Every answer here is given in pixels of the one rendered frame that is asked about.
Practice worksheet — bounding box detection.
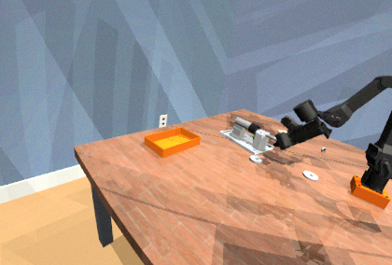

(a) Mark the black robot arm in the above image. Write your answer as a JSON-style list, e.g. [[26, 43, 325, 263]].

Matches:
[[281, 76, 392, 195]]

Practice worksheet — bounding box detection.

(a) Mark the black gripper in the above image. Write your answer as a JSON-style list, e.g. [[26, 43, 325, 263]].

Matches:
[[273, 125, 311, 150]]

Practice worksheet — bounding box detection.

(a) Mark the white flat washer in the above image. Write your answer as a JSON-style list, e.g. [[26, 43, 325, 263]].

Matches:
[[250, 155, 262, 164]]

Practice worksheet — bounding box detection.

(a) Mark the white flat disc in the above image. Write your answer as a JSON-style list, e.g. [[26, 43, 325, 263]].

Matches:
[[302, 171, 318, 181]]

